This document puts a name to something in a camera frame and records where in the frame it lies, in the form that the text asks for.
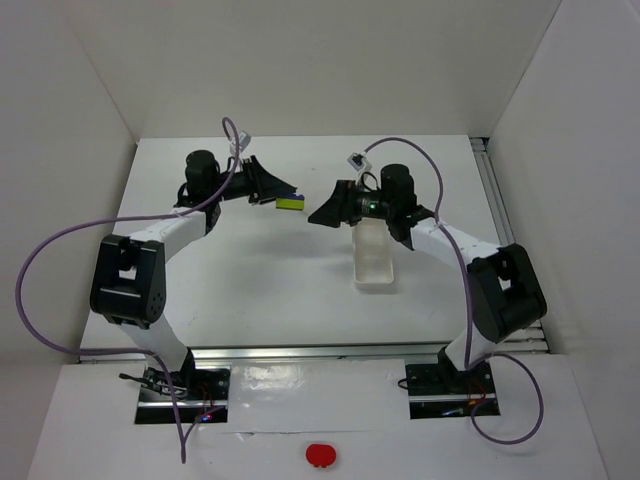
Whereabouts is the green lego brick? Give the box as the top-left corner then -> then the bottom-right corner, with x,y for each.
276,196 -> 297,211

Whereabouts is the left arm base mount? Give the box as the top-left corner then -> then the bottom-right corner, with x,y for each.
119,367 -> 231,425

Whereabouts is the red round button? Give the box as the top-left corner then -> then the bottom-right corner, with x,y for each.
305,443 -> 337,469

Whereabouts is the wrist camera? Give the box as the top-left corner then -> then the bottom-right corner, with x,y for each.
230,130 -> 251,152
347,152 -> 371,172

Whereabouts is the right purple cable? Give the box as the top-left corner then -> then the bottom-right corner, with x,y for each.
360,136 -> 546,446

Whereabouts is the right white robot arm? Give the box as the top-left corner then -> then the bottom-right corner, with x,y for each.
308,164 -> 547,384

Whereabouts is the purple cable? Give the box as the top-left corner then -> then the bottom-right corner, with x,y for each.
14,116 -> 251,465
360,136 -> 546,446

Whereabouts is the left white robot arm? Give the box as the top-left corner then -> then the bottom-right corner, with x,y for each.
90,150 -> 297,391

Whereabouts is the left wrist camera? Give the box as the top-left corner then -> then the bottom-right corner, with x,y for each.
230,130 -> 251,152

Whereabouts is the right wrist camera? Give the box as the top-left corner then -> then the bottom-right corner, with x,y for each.
347,152 -> 371,172

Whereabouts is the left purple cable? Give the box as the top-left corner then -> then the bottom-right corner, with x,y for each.
14,116 -> 251,465

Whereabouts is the white divided sorting tray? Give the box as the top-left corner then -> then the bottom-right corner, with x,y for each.
352,218 -> 395,290

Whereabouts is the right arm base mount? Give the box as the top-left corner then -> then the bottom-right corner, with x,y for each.
397,363 -> 500,420

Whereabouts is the aluminium rail frame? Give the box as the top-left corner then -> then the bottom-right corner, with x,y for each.
74,135 -> 551,364

